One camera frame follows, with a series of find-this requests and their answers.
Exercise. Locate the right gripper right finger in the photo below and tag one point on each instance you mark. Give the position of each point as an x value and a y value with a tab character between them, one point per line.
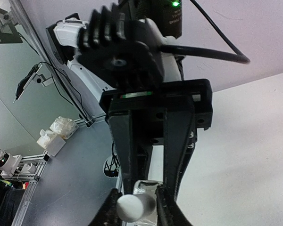
169	214

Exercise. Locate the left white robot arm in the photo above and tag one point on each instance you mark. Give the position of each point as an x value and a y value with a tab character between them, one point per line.
64	40

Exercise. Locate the black wall monitor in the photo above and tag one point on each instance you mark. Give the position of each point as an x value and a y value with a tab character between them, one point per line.
8	31

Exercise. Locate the clear nail polish bottle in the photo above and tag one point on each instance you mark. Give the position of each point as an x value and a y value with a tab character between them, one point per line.
146	187

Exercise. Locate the white nail polish cap brush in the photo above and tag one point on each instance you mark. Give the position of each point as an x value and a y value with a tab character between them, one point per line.
134	207

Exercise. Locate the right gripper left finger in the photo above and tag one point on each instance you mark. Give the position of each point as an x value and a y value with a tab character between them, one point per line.
107	214

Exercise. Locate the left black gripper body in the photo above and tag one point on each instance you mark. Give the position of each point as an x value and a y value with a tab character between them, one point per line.
128	55

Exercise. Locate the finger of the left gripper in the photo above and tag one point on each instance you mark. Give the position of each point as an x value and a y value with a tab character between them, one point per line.
121	128
178	124

